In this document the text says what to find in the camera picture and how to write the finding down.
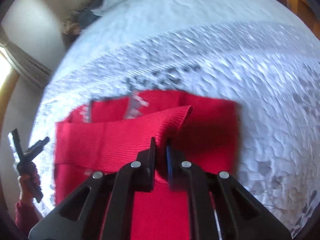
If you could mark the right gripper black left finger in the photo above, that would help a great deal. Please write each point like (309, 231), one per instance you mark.
(101, 207)

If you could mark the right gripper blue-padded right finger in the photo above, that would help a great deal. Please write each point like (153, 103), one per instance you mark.
(219, 206)

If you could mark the red knitted sweater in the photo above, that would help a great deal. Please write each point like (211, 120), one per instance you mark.
(204, 129)

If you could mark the left forearm in red sleeve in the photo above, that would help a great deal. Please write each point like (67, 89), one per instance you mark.
(27, 216)

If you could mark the dark clothes pile by bed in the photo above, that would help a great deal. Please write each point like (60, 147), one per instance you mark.
(81, 18)

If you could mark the person's left hand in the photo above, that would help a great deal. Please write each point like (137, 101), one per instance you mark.
(26, 196)

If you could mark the grey curtain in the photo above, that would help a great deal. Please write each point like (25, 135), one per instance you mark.
(28, 67)

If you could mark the white grey quilted bedspread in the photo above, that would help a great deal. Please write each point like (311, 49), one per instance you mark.
(255, 52)

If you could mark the wooden window frame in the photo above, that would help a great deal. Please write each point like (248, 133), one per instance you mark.
(6, 92)

